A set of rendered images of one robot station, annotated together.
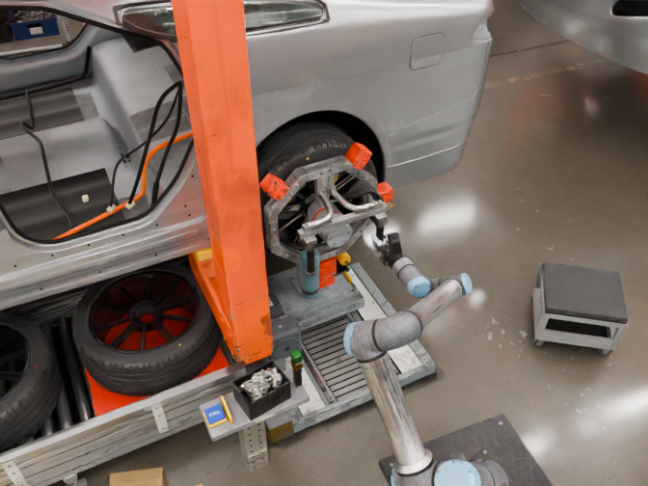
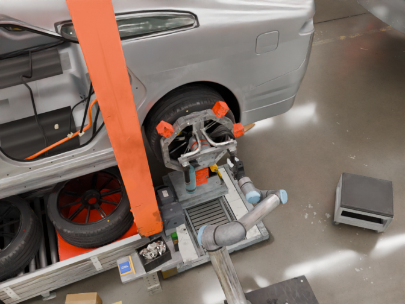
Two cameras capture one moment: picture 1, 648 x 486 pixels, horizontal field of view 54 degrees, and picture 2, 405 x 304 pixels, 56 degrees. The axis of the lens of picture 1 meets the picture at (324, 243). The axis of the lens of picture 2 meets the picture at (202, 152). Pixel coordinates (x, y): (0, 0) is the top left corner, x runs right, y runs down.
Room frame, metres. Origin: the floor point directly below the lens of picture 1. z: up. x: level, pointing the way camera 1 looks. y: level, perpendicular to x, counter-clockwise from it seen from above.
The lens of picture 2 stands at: (0.38, -0.27, 2.88)
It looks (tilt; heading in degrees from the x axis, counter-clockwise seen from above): 48 degrees down; 7
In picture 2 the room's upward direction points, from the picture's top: 3 degrees counter-clockwise
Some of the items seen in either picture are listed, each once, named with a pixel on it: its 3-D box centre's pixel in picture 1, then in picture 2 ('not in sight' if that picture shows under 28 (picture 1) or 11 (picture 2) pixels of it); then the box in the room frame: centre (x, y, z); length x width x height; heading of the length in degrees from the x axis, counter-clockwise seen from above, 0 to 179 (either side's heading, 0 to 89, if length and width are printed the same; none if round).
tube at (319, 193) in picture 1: (313, 203); (189, 141); (2.11, 0.04, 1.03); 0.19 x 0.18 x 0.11; 26
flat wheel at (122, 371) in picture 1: (148, 325); (94, 204); (1.98, 0.83, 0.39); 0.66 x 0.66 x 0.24
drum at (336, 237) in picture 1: (329, 222); (201, 149); (2.20, -0.02, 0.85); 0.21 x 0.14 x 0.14; 26
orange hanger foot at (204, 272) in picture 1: (219, 270); not in sight; (2.05, 0.47, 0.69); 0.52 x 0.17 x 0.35; 26
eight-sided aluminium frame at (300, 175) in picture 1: (322, 213); (197, 143); (2.26, 0.01, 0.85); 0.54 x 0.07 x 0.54; 116
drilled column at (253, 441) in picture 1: (252, 435); (150, 275); (1.51, 0.32, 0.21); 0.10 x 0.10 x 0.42; 26
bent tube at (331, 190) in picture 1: (355, 191); (216, 133); (2.19, -0.13, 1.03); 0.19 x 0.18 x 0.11; 26
